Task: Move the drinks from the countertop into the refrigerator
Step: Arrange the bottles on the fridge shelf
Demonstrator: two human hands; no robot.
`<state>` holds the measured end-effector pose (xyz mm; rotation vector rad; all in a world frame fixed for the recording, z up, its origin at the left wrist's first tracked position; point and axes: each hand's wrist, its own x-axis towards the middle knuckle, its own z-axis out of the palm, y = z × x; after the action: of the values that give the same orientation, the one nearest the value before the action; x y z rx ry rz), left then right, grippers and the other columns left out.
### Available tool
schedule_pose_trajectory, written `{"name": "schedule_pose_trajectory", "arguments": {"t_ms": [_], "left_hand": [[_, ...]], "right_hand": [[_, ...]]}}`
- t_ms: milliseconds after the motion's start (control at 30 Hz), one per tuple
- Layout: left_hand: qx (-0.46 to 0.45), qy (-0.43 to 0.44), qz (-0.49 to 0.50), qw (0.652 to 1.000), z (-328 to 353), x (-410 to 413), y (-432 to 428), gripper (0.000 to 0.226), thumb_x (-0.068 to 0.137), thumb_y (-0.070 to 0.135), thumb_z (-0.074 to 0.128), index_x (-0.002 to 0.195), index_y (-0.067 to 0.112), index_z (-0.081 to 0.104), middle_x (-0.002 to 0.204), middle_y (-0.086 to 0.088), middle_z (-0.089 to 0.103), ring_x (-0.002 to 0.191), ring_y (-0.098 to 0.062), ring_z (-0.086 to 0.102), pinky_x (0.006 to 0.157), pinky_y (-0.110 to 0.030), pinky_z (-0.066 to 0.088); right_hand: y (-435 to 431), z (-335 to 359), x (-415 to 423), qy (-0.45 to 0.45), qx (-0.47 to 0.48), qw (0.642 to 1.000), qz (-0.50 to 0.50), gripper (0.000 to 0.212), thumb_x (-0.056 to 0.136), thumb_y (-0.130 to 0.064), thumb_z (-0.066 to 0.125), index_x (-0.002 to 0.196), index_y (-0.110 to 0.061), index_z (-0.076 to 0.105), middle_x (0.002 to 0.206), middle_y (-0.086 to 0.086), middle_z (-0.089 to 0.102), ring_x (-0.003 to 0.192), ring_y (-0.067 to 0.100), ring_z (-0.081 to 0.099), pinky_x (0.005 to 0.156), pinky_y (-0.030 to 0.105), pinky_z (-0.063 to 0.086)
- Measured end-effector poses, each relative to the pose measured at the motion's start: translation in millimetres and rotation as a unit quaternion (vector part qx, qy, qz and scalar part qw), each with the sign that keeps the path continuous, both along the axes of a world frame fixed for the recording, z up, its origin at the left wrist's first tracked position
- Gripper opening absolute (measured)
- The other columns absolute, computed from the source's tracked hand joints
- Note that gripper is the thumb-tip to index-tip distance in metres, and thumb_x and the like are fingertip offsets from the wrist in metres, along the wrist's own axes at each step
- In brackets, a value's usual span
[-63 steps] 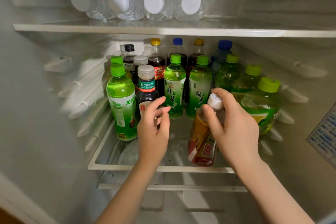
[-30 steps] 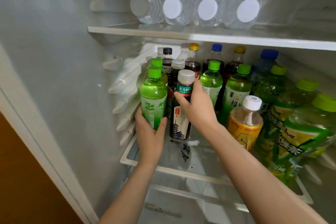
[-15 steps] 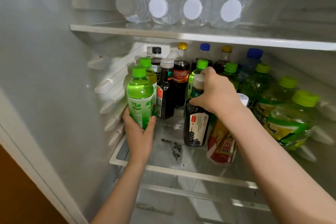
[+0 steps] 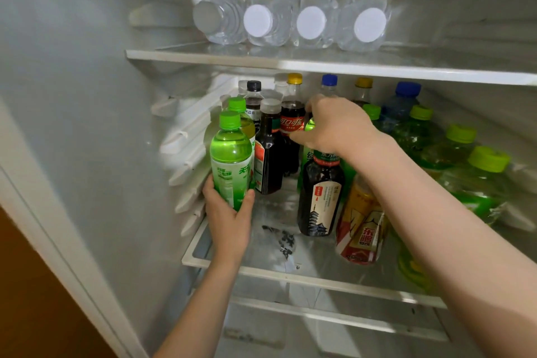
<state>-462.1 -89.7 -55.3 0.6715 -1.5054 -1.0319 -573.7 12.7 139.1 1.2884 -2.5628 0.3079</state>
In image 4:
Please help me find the person's left hand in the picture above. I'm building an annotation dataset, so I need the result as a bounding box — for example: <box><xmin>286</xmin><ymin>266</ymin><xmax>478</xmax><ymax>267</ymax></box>
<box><xmin>202</xmin><ymin>173</ymin><xmax>256</xmax><ymax>262</ymax></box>

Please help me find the person's right hand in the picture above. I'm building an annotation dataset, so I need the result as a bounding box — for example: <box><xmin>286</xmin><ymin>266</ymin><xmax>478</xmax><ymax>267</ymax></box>
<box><xmin>289</xmin><ymin>94</ymin><xmax>380</xmax><ymax>161</ymax></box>

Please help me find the green tea bottle lime cap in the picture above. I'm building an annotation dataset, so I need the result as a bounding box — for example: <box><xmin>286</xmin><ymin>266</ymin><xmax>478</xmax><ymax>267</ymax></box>
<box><xmin>419</xmin><ymin>124</ymin><xmax>479</xmax><ymax>178</ymax></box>
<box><xmin>396</xmin><ymin>145</ymin><xmax>512</xmax><ymax>287</ymax></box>
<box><xmin>298</xmin><ymin>118</ymin><xmax>315</xmax><ymax>191</ymax></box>

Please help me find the cola bottle yellow cap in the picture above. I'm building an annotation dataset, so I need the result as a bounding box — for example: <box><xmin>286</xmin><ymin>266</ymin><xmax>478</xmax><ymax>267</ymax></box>
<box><xmin>280</xmin><ymin>72</ymin><xmax>307</xmax><ymax>176</ymax></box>
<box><xmin>352</xmin><ymin>76</ymin><xmax>374</xmax><ymax>107</ymax></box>

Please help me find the cola bottle blue cap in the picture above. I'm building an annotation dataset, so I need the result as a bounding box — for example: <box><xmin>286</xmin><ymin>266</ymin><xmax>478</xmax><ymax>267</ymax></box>
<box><xmin>321</xmin><ymin>73</ymin><xmax>338</xmax><ymax>98</ymax></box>

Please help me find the blue sports drink bottle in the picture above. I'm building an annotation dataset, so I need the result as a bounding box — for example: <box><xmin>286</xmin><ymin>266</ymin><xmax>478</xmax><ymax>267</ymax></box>
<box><xmin>379</xmin><ymin>81</ymin><xmax>422</xmax><ymax>132</ymax></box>

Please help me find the iced tea bottle black cap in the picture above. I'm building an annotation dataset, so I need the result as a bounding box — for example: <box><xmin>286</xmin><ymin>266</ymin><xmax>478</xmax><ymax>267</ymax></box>
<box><xmin>243</xmin><ymin>79</ymin><xmax>265</xmax><ymax>128</ymax></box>

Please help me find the orange energy drink bottle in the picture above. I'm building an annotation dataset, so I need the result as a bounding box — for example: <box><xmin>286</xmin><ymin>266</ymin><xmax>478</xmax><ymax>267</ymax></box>
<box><xmin>335</xmin><ymin>173</ymin><xmax>389</xmax><ymax>265</ymax></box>

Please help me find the person's left forearm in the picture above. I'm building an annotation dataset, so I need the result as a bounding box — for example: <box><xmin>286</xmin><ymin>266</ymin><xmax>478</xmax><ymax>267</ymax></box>
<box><xmin>153</xmin><ymin>252</ymin><xmax>252</xmax><ymax>358</ymax></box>

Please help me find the person's right forearm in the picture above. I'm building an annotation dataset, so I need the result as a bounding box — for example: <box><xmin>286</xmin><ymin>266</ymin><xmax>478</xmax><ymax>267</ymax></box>
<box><xmin>343</xmin><ymin>131</ymin><xmax>537</xmax><ymax>358</ymax></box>

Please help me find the glass fridge shelf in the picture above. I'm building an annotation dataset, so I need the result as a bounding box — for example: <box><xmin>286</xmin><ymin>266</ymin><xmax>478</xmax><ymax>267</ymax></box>
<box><xmin>125</xmin><ymin>41</ymin><xmax>537</xmax><ymax>87</ymax></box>
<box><xmin>181</xmin><ymin>185</ymin><xmax>448</xmax><ymax>310</ymax></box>

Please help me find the printed clear plastic bag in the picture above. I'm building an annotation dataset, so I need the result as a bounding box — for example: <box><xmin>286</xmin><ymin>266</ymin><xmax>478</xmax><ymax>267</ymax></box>
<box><xmin>260</xmin><ymin>223</ymin><xmax>299</xmax><ymax>262</ymax></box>

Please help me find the glass crisper cover shelf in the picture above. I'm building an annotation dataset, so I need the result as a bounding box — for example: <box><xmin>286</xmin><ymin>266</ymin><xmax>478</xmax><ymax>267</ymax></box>
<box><xmin>228</xmin><ymin>294</ymin><xmax>452</xmax><ymax>342</ymax></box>

